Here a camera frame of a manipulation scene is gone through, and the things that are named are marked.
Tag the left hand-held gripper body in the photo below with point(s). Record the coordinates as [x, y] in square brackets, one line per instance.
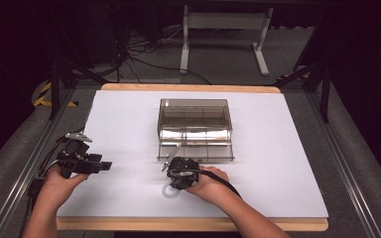
[76, 158]

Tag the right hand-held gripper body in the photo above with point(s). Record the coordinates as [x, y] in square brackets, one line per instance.
[183, 168]

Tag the clear plastic drawer box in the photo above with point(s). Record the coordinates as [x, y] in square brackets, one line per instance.
[195, 112]

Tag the person's right hand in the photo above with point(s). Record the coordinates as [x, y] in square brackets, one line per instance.
[211, 185]

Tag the person's left hand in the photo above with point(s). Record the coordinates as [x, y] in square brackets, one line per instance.
[54, 185]

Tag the white table sheet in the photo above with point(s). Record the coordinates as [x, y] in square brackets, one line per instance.
[129, 115]

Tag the yellow black hazard tape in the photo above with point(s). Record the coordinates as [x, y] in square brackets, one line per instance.
[43, 95]

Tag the black metal stand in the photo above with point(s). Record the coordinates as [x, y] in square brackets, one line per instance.
[54, 86]
[324, 86]

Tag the white metal stand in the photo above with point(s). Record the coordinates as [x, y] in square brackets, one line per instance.
[225, 21]

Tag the aluminium rail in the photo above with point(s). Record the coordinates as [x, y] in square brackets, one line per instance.
[347, 165]
[26, 165]

